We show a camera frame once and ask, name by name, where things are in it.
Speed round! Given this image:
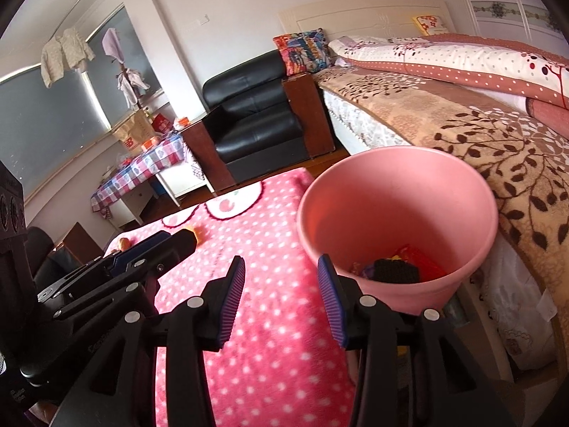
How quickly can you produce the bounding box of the yellow floral pillow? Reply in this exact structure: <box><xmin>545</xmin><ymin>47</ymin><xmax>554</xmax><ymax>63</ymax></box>
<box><xmin>411</xmin><ymin>14</ymin><xmax>447</xmax><ymax>36</ymax></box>

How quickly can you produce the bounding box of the dark wooden side cabinet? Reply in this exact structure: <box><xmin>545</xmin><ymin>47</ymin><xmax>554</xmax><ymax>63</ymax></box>
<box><xmin>181</xmin><ymin>107</ymin><xmax>236</xmax><ymax>194</ymax></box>
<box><xmin>281</xmin><ymin>72</ymin><xmax>336</xmax><ymax>158</ymax></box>

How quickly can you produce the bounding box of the white bed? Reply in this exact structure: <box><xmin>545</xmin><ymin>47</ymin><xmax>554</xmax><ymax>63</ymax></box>
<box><xmin>278</xmin><ymin>0</ymin><xmax>569</xmax><ymax>383</ymax></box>

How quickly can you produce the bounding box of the large window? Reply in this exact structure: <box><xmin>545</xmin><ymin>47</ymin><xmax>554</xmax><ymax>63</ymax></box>
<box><xmin>0</xmin><ymin>2</ymin><xmax>165</xmax><ymax>201</ymax></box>

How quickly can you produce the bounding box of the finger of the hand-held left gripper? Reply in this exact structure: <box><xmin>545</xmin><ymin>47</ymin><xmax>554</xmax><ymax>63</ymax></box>
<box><xmin>38</xmin><ymin>230</ymin><xmax>177</xmax><ymax>302</ymax></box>
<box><xmin>52</xmin><ymin>229</ymin><xmax>198</xmax><ymax>323</ymax></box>

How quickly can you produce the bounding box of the white floral quilt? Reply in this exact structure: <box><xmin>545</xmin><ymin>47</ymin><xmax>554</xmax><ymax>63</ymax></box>
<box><xmin>328</xmin><ymin>33</ymin><xmax>569</xmax><ymax>121</ymax></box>

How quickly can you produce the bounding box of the black knitted roll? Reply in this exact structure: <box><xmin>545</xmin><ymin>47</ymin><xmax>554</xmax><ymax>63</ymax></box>
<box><xmin>372</xmin><ymin>258</ymin><xmax>421</xmax><ymax>284</ymax></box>

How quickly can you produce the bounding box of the red plastic wrapper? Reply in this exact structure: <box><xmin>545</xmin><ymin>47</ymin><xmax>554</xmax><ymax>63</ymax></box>
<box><xmin>391</xmin><ymin>244</ymin><xmax>447</xmax><ymax>282</ymax></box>

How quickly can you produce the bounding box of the table with checkered cloth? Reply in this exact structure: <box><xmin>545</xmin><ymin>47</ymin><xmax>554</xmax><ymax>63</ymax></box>
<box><xmin>91</xmin><ymin>136</ymin><xmax>187</xmax><ymax>216</ymax></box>

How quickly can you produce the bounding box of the black leather armchair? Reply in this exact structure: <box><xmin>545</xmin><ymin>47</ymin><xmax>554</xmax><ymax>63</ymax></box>
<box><xmin>203</xmin><ymin>50</ymin><xmax>305</xmax><ymax>174</ymax></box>

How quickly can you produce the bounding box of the pink polka-dot blanket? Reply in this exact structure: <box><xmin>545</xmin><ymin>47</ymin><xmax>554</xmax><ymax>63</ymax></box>
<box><xmin>104</xmin><ymin>168</ymin><xmax>369</xmax><ymax>427</ymax></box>

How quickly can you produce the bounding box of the white hanging sweater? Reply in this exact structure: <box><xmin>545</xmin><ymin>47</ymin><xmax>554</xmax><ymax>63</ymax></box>
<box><xmin>40</xmin><ymin>27</ymin><xmax>96</xmax><ymax>89</ymax></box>

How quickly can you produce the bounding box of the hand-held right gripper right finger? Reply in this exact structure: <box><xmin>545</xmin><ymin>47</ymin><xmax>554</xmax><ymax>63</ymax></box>
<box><xmin>317</xmin><ymin>253</ymin><xmax>516</xmax><ymax>427</ymax></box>

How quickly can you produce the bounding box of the coat rack with clothes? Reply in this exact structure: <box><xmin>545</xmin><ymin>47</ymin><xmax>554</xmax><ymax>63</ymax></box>
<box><xmin>101</xmin><ymin>28</ymin><xmax>152</xmax><ymax>112</ymax></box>

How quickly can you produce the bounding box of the white wardrobe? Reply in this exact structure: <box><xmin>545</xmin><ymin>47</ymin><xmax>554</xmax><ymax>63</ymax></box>
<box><xmin>462</xmin><ymin>0</ymin><xmax>565</xmax><ymax>43</ymax></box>

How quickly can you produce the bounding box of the white small cabinet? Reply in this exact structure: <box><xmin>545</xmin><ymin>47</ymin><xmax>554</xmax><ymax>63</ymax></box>
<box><xmin>107</xmin><ymin>171</ymin><xmax>216</xmax><ymax>227</ymax></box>

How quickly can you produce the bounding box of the colourful printed pillow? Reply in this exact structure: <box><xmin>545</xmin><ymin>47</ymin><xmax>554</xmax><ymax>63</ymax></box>
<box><xmin>272</xmin><ymin>28</ymin><xmax>334</xmax><ymax>77</ymax></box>

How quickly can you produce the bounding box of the pink plastic bucket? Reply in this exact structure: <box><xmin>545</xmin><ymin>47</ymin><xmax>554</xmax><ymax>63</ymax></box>
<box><xmin>297</xmin><ymin>147</ymin><xmax>499</xmax><ymax>316</ymax></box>

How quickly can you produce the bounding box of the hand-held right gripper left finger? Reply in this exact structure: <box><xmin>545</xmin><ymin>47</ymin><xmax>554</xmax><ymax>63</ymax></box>
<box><xmin>55</xmin><ymin>255</ymin><xmax>246</xmax><ymax>427</ymax></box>

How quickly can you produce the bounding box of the brown leaf-print blanket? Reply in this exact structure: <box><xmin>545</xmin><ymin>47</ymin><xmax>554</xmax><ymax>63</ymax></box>
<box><xmin>313</xmin><ymin>68</ymin><xmax>569</xmax><ymax>268</ymax></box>

